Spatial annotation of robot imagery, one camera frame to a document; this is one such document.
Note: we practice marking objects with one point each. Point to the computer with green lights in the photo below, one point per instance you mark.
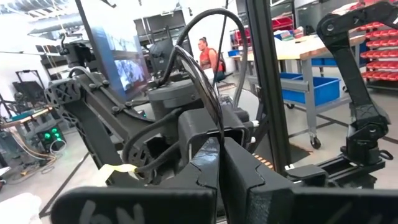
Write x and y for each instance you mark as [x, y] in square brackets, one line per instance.
[51, 137]

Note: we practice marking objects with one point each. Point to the red bin rack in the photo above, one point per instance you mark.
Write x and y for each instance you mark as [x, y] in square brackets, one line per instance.
[382, 46]

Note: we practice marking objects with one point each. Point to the blue plastic bin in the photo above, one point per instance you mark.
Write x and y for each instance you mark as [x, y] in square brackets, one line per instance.
[323, 90]

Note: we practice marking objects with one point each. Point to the grey wood-topped workbench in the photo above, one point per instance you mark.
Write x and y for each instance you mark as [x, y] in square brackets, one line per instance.
[311, 46]

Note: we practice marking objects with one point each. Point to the person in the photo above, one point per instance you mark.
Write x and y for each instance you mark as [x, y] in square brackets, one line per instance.
[210, 59]

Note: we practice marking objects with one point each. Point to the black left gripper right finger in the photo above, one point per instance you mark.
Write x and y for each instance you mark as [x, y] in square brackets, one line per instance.
[280, 205]

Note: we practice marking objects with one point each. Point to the black hazard striped platform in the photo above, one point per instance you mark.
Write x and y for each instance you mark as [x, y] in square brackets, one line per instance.
[264, 161]

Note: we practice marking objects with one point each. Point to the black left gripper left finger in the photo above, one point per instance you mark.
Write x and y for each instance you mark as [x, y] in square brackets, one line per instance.
[140, 205]

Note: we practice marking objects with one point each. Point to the black aluminium table frame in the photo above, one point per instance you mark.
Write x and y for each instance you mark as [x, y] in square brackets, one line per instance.
[267, 77]

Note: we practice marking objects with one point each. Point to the black shelving unit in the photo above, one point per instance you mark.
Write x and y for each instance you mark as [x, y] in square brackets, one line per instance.
[161, 25]

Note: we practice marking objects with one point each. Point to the blue monitor screen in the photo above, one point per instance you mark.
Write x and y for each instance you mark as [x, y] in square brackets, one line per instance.
[127, 71]

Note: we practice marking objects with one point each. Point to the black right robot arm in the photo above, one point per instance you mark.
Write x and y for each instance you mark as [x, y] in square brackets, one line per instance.
[93, 124]

